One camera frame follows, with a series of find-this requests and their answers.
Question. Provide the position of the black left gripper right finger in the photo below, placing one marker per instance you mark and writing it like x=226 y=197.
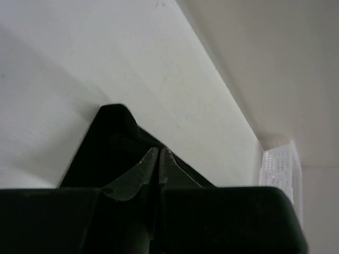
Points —
x=198 y=217

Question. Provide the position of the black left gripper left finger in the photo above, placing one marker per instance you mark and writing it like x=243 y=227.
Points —
x=112 y=219

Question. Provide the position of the black tank top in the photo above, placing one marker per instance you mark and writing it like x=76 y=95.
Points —
x=113 y=144

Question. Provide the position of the white plastic mesh basket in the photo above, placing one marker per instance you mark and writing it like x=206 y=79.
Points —
x=281 y=168

